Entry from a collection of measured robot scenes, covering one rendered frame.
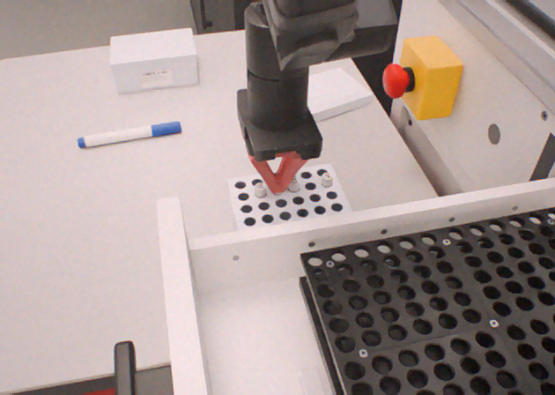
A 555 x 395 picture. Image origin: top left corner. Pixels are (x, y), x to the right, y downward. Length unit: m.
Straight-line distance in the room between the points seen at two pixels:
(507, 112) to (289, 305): 0.28
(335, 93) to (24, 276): 0.47
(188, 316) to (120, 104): 0.53
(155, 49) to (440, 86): 0.43
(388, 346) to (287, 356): 0.09
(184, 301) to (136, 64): 0.53
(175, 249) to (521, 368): 0.24
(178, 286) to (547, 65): 0.35
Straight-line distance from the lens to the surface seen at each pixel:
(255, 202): 0.57
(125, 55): 0.83
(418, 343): 0.36
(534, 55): 0.51
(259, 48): 0.45
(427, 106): 0.62
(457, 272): 0.40
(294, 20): 0.34
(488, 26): 0.58
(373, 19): 0.46
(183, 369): 0.31
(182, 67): 0.82
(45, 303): 0.58
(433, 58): 0.61
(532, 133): 0.53
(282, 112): 0.48
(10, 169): 0.75
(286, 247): 0.42
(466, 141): 0.63
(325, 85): 0.79
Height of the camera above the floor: 1.20
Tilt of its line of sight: 45 degrees down
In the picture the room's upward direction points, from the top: straight up
